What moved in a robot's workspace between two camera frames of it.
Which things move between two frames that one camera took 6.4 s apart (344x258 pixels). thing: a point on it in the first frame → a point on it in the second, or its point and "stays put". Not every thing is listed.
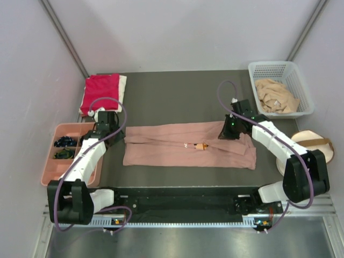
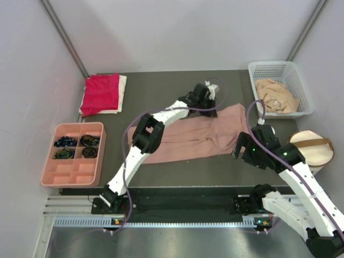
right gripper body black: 231,129 → 253,156
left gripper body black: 117,137 → 205,102
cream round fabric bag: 309,140 stays put
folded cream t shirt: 122,93 stays put
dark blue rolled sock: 65,141 stays put
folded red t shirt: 100,91 stays put
